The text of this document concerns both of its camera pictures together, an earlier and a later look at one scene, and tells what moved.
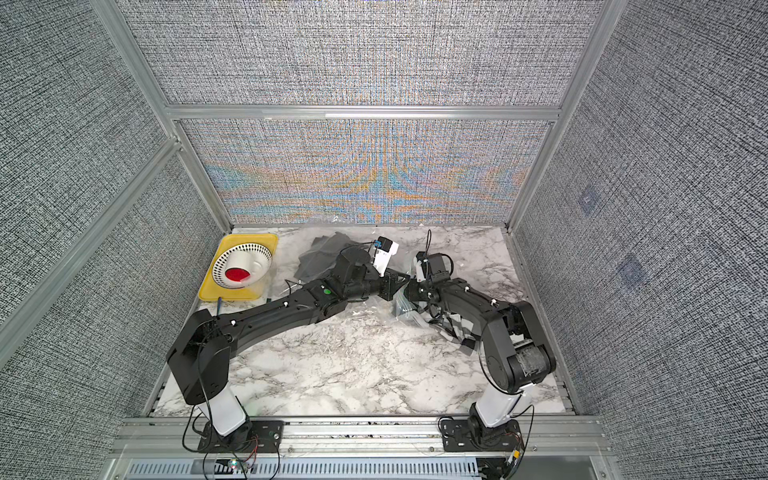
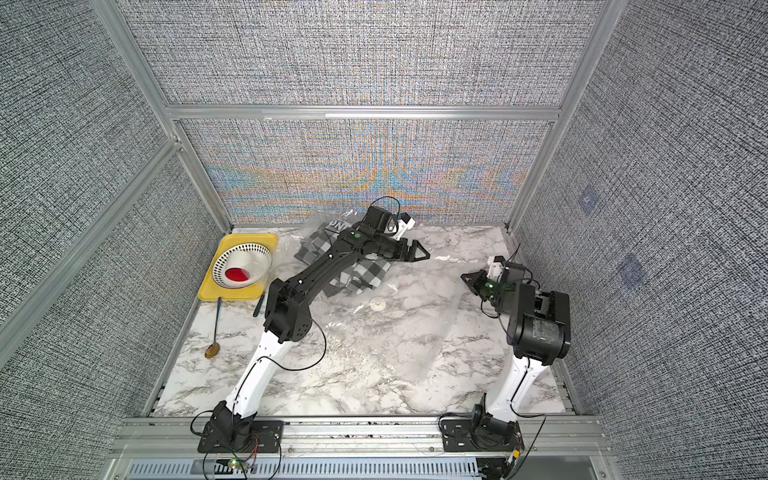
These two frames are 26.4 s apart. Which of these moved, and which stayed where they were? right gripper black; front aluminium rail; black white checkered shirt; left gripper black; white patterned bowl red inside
Moved: black white checkered shirt; right gripper black; left gripper black
Stayed: front aluminium rail; white patterned bowl red inside
